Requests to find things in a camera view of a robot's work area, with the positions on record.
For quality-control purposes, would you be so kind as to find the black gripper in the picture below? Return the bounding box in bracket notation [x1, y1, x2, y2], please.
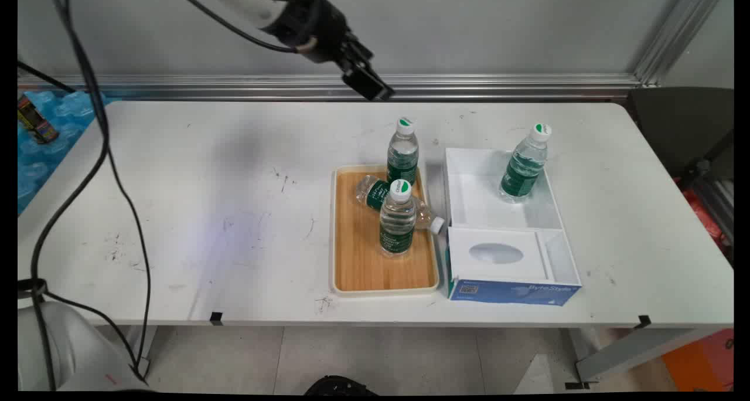
[267, 0, 396, 102]

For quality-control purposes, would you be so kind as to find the green label water bottle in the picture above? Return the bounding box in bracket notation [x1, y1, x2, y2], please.
[354, 175, 446, 236]
[386, 117, 421, 186]
[499, 123, 553, 205]
[379, 179, 418, 259]

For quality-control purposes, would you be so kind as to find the wooden tray with cream rim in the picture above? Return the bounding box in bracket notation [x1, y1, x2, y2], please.
[329, 164, 441, 298]

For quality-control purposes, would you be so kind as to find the white and blue cardboard box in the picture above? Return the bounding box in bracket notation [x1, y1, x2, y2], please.
[443, 147, 583, 307]

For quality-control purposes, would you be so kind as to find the black round object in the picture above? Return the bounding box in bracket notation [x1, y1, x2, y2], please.
[304, 375, 380, 397]

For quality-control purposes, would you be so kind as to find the red bag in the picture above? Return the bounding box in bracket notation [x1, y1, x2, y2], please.
[674, 177, 728, 255]

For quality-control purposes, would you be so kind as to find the grey table leg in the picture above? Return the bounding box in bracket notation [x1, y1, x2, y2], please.
[564, 327, 722, 390]

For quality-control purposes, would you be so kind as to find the orange plastic bin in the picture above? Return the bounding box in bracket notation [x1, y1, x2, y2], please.
[661, 328, 734, 393]

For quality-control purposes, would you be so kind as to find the horizontal aluminium frame rail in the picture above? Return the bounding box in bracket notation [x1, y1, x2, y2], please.
[18, 73, 643, 102]

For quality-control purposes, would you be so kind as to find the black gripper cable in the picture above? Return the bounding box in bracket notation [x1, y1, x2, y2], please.
[170, 0, 338, 54]

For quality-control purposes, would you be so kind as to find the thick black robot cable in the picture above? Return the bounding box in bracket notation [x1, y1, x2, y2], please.
[29, 0, 112, 390]

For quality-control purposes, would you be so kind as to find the thin black cable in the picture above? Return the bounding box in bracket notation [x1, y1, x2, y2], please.
[56, 0, 153, 381]

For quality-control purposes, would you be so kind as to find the upright aluminium frame post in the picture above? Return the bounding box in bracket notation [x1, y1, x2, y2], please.
[632, 0, 728, 89]

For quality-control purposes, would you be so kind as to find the black background cable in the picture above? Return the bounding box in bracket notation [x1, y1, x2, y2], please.
[18, 60, 78, 94]

